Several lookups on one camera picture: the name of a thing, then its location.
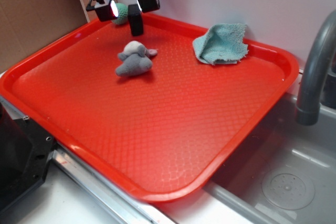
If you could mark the black box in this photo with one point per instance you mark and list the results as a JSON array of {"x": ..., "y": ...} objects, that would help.
[{"x": 135, "y": 20}]

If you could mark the green knitted ball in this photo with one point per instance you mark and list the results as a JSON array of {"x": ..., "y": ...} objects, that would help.
[{"x": 122, "y": 14}]

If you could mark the grey plush donkey toy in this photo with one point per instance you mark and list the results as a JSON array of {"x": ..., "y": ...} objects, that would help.
[{"x": 136, "y": 59}]

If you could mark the brown cardboard panel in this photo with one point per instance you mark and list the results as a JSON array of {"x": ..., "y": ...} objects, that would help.
[{"x": 29, "y": 25}]

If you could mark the teal knitted cloth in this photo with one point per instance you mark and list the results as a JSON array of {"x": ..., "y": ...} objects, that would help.
[{"x": 222, "y": 44}]

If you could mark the red plastic tray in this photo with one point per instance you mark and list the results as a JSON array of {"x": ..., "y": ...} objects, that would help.
[{"x": 158, "y": 136}]

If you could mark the grey sink faucet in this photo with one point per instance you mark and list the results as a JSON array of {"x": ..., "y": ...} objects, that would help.
[{"x": 318, "y": 80}]

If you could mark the grey plastic sink basin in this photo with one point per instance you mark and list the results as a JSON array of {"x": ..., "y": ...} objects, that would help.
[{"x": 282, "y": 172}]

